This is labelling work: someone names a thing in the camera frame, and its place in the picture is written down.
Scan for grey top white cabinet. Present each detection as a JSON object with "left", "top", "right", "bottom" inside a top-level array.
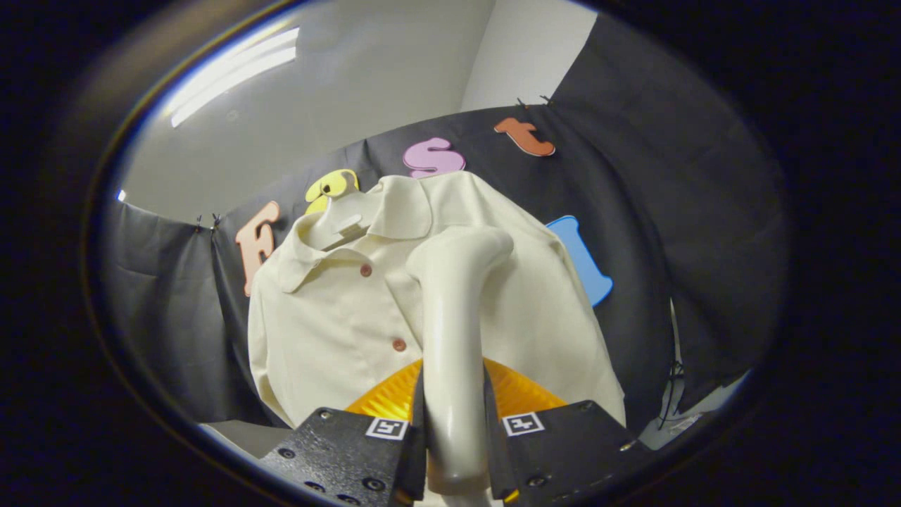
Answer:
[{"left": 201, "top": 420, "right": 293, "bottom": 458}]

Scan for black cable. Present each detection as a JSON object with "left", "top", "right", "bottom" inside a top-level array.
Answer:
[{"left": 658, "top": 359, "right": 687, "bottom": 430}]

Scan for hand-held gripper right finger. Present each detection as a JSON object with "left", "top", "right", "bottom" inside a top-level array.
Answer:
[{"left": 482, "top": 358, "right": 655, "bottom": 506}]

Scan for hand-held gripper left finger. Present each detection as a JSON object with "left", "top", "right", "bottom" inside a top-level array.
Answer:
[{"left": 259, "top": 359, "right": 427, "bottom": 507}]

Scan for ceiling light panel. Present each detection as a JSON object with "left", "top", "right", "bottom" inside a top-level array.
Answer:
[{"left": 169, "top": 27, "right": 300, "bottom": 127}]

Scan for cream button shirt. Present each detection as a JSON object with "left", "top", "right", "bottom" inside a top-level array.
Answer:
[{"left": 248, "top": 171, "right": 626, "bottom": 429}]

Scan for white garment steamer head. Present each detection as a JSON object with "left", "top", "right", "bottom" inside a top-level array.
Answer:
[{"left": 406, "top": 225, "right": 515, "bottom": 497}]

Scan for white plastic hanger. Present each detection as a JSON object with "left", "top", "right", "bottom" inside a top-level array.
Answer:
[{"left": 310, "top": 184, "right": 384, "bottom": 251}]

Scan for black backdrop cloth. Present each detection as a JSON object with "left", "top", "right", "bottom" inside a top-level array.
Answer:
[{"left": 99, "top": 14, "right": 789, "bottom": 430}]

